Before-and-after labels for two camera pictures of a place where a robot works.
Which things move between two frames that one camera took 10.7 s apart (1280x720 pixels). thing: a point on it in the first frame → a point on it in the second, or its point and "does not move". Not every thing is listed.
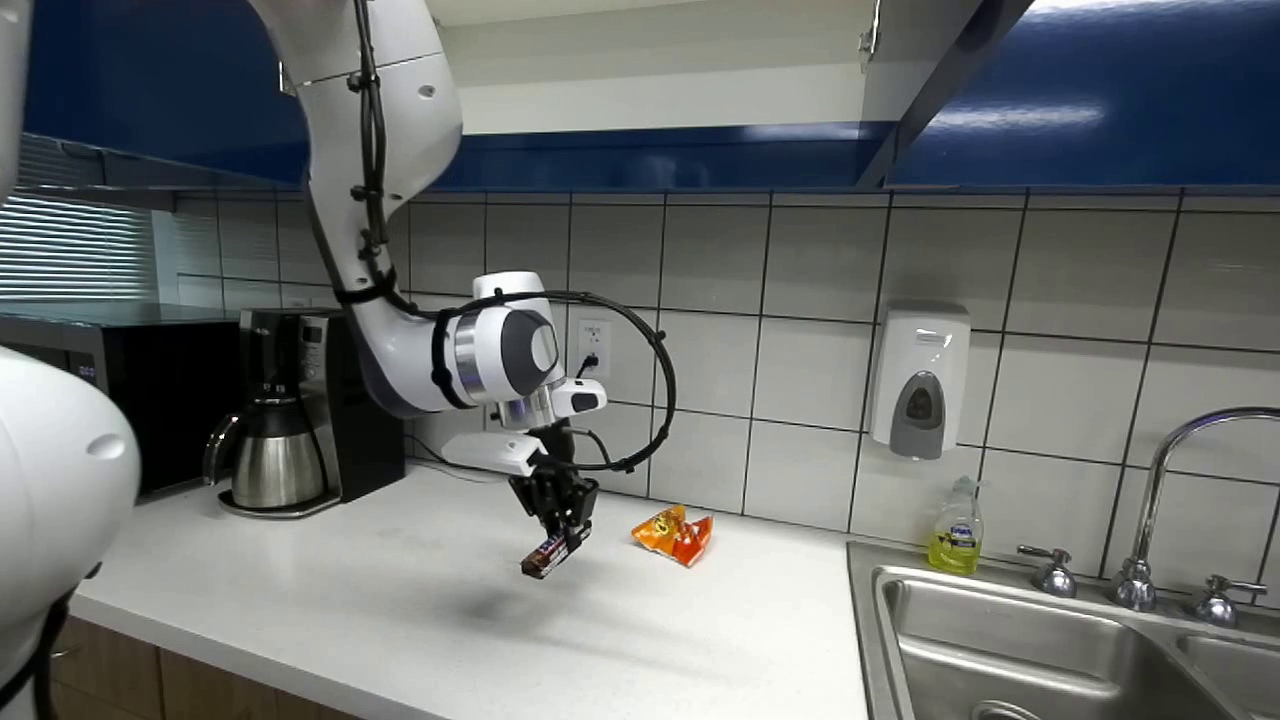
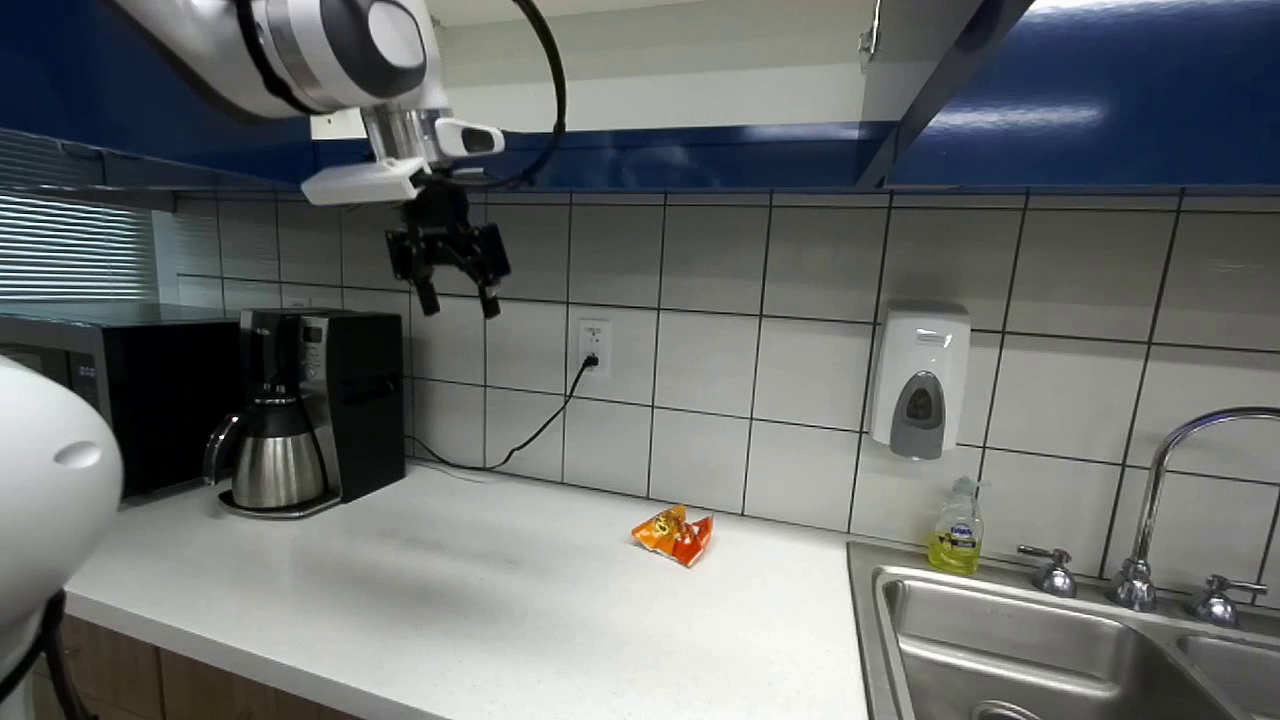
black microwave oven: x=176 y=381 does not move
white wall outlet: x=594 y=335 does not move
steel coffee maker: x=318 y=425 does not move
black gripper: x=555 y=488 → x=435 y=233
